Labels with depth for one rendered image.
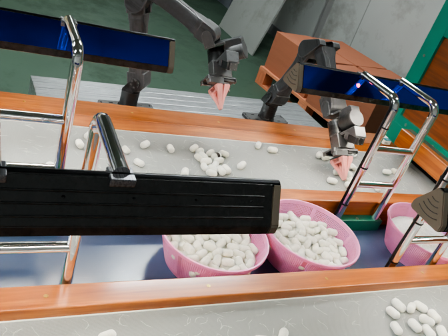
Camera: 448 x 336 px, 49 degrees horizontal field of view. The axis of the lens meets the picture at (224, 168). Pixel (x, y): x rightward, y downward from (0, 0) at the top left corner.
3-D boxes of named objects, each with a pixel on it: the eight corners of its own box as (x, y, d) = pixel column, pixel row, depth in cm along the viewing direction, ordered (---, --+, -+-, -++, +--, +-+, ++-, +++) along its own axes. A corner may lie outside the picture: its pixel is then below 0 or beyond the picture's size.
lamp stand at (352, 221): (298, 192, 163) (356, 67, 141) (345, 194, 172) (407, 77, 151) (327, 231, 149) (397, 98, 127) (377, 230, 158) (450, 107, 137)
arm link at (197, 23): (225, 29, 161) (150, -31, 159) (219, 34, 153) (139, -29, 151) (205, 59, 167) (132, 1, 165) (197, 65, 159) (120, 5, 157)
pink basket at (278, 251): (231, 239, 131) (243, 211, 127) (293, 216, 150) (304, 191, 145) (306, 309, 117) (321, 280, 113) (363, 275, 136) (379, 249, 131)
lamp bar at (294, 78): (281, 80, 138) (291, 55, 134) (437, 105, 166) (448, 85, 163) (295, 93, 132) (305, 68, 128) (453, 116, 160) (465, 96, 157)
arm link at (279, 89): (281, 108, 203) (327, 52, 179) (268, 106, 200) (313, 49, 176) (277, 96, 206) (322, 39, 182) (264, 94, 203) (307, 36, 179)
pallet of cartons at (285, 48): (250, 77, 458) (268, 26, 434) (330, 87, 508) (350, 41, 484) (335, 159, 361) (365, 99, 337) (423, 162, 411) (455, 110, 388)
